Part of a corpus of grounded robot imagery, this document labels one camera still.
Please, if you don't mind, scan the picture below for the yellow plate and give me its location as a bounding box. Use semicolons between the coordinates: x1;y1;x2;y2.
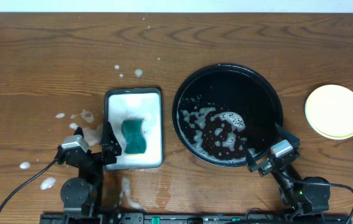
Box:
304;85;353;140

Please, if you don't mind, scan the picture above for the green yellow sponge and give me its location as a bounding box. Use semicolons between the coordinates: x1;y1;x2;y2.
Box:
121;119;147;154

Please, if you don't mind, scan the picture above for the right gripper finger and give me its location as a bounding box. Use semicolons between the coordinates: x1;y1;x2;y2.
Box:
275;123;300;146
241;141;257;170

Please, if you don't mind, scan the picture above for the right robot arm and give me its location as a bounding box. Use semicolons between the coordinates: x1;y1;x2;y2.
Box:
242;123;331;222

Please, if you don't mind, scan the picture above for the round black tray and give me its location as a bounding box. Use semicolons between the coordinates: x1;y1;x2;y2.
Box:
172;64;283;167

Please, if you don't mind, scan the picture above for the left black cable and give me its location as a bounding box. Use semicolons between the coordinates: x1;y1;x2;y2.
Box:
0;159;59;224

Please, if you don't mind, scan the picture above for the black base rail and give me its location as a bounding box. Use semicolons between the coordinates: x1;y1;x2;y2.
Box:
39;213;346;224

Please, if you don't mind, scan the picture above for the rectangular black soap tray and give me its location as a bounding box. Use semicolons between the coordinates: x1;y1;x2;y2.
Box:
103;88;163;170

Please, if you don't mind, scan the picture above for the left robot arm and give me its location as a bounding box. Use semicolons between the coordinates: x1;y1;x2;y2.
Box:
55;122;121;223

